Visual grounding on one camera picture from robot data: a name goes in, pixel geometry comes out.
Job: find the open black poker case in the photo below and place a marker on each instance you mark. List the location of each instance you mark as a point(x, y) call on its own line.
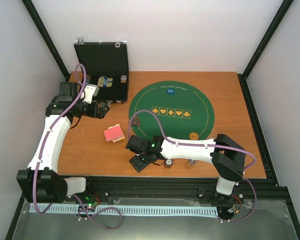
point(108, 59)

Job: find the teal chips in case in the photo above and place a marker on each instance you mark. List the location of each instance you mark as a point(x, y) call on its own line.
point(87, 80)

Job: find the purple poker chip stack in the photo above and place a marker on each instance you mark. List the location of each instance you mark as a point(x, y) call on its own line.
point(192, 162)

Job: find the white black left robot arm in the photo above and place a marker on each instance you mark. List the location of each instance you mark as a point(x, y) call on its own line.
point(40, 181)

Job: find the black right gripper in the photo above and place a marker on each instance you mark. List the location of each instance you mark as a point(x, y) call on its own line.
point(139, 166)

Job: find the light blue slotted cable duct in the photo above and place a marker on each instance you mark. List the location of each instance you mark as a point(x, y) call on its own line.
point(136, 210)

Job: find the black triangular dealer button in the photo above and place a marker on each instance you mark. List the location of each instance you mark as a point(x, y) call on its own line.
point(134, 121)

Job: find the round green poker mat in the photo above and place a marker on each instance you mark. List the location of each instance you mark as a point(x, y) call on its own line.
point(188, 110)

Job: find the red playing card deck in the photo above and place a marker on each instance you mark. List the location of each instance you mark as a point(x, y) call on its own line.
point(114, 134)

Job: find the card deck in case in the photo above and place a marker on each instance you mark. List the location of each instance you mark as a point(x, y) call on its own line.
point(105, 82)

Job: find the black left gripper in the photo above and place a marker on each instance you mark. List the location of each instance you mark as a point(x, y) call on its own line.
point(93, 113)

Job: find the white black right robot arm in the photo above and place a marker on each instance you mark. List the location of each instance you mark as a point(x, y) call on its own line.
point(227, 157)

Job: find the blue round blind button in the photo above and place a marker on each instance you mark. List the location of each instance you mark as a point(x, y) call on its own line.
point(170, 91)

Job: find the brown poker chip stack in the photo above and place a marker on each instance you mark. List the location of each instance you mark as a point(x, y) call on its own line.
point(168, 163)

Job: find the purple chips in case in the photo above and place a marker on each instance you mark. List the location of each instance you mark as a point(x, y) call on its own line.
point(123, 78)

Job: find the orange round blind button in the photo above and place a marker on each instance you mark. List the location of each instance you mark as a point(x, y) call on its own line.
point(193, 136)

